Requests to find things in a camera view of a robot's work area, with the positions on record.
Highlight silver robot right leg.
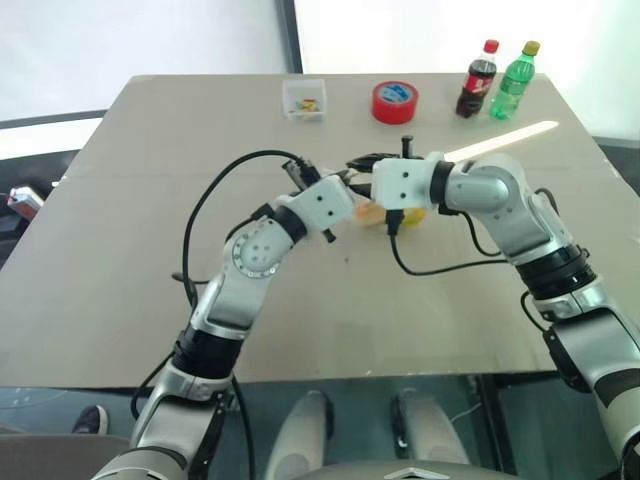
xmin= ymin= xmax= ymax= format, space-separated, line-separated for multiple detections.
xmin=392 ymin=388 xmax=471 ymax=467

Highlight red tape roll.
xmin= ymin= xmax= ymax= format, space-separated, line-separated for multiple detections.
xmin=370 ymin=80 xmax=420 ymax=125

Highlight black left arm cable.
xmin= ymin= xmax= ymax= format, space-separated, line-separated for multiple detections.
xmin=172 ymin=149 xmax=322 ymax=306

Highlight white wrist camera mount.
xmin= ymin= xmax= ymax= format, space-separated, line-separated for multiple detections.
xmin=288 ymin=176 xmax=358 ymax=237
xmin=371 ymin=150 xmax=447 ymax=210

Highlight dark window pillar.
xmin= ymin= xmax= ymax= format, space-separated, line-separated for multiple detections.
xmin=274 ymin=0 xmax=305 ymax=76

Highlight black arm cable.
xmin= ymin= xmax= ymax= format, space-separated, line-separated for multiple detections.
xmin=385 ymin=208 xmax=507 ymax=279
xmin=172 ymin=149 xmax=322 ymax=306

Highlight green bottle yellow cap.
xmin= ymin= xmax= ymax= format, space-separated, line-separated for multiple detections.
xmin=487 ymin=40 xmax=542 ymax=122

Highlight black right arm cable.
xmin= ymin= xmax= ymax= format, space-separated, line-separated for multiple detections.
xmin=385 ymin=208 xmax=507 ymax=279

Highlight clear plastic box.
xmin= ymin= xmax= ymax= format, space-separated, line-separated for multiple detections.
xmin=281 ymin=78 xmax=329 ymax=123

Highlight cola bottle red cap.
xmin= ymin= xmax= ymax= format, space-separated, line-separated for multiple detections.
xmin=454 ymin=38 xmax=501 ymax=120

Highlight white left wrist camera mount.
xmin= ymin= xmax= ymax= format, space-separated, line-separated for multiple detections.
xmin=288 ymin=176 xmax=358 ymax=237

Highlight red and white box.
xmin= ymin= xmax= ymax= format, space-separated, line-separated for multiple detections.
xmin=6 ymin=185 xmax=47 ymax=219

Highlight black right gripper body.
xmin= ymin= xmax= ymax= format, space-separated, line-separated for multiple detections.
xmin=360 ymin=134 xmax=422 ymax=201

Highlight colourful small pieces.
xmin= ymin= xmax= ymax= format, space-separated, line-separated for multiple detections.
xmin=289 ymin=97 xmax=322 ymax=121

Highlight orange toy hot dog bun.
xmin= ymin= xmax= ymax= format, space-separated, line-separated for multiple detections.
xmin=353 ymin=201 xmax=387 ymax=230

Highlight dark sneaker shoe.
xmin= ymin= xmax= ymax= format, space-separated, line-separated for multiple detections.
xmin=71 ymin=403 xmax=110 ymax=436

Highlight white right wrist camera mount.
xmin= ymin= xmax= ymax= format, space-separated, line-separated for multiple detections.
xmin=371 ymin=150 xmax=447 ymax=210

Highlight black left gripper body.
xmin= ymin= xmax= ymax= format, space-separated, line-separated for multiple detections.
xmin=318 ymin=167 xmax=352 ymax=188

